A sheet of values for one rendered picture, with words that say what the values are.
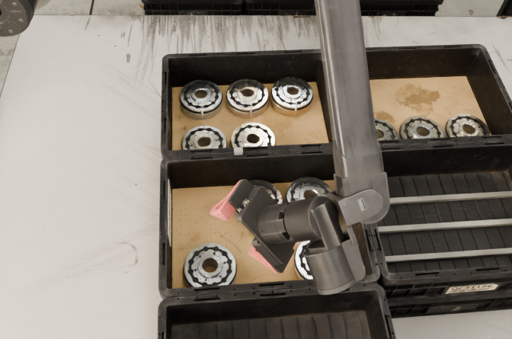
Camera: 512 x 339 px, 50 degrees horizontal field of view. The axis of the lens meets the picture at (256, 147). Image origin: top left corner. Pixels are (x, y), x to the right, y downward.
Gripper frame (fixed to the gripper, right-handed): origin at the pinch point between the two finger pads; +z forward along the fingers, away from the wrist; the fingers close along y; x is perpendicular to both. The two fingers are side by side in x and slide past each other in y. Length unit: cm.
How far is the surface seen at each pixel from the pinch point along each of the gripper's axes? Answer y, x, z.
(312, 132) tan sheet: -12.8, -44.5, 18.0
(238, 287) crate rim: -11.6, 2.0, 9.1
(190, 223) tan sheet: -4.9, -9.5, 27.7
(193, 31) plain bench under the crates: 18, -73, 61
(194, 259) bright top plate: -7.4, -1.7, 21.7
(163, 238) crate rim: 1.0, 0.5, 20.2
